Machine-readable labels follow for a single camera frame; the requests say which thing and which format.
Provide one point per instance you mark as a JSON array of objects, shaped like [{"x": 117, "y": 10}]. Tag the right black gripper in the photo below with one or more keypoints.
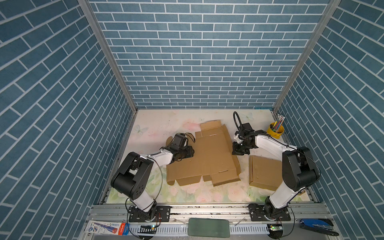
[{"x": 235, "y": 150}]

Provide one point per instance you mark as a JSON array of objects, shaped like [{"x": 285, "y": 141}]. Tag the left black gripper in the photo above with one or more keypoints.
[{"x": 189, "y": 151}]

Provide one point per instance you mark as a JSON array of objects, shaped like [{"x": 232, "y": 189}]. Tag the brown cardboard box sheet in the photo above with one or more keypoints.
[{"x": 270, "y": 174}]

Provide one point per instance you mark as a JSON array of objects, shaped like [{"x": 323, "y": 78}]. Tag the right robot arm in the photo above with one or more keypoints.
[{"x": 299, "y": 170}]

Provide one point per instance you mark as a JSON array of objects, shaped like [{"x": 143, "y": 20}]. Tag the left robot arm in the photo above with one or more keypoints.
[{"x": 133, "y": 174}]

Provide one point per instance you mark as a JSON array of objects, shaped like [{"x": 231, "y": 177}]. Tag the yellow pencil cup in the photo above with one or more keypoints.
[{"x": 275, "y": 133}]

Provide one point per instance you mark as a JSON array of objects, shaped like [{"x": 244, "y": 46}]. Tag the coloured pencils bundle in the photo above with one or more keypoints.
[{"x": 276, "y": 126}]

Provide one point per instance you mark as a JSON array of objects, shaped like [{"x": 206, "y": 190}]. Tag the green rectangular pad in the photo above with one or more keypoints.
[{"x": 214, "y": 228}]

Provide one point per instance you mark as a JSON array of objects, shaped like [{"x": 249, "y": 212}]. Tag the white printed package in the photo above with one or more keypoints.
[{"x": 107, "y": 228}]

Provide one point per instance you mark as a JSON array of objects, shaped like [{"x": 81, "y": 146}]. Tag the blue black pliers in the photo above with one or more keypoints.
[{"x": 321, "y": 226}]

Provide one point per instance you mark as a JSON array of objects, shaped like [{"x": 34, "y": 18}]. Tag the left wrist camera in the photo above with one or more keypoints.
[{"x": 180, "y": 141}]

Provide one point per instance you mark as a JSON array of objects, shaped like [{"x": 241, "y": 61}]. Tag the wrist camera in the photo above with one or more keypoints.
[
  {"x": 180, "y": 141},
  {"x": 243, "y": 133}
]

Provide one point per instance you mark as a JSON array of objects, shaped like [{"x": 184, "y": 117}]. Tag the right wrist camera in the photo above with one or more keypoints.
[{"x": 243, "y": 133}]

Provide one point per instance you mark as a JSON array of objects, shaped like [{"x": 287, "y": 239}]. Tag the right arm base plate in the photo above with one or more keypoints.
[{"x": 260, "y": 213}]

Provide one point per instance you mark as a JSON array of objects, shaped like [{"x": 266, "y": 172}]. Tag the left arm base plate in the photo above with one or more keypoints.
[{"x": 159, "y": 214}]

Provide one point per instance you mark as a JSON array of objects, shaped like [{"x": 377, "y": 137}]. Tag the aluminium front rail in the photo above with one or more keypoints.
[{"x": 238, "y": 215}]

